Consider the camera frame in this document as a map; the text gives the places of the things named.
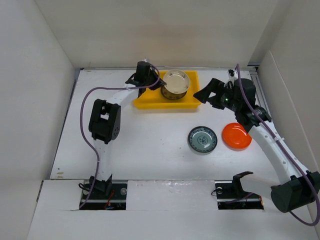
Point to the cream plate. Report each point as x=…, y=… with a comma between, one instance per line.
x=176, y=81

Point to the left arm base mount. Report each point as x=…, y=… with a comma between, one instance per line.
x=115, y=201

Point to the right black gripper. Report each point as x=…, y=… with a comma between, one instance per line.
x=215, y=86

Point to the yellow patterned plate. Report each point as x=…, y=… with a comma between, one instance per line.
x=171, y=96

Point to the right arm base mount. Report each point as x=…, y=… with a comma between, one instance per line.
x=230, y=198

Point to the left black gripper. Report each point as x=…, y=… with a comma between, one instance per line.
x=154, y=87

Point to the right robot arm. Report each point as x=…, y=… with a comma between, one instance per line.
x=297, y=186

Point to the yellow plastic bin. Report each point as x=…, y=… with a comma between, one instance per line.
x=153, y=99

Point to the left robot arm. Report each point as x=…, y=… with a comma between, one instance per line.
x=105, y=121

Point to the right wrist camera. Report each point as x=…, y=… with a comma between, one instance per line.
x=233, y=75

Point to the blue white patterned plate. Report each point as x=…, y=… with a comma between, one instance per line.
x=202, y=140

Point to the orange plate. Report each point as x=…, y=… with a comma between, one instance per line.
x=235, y=136

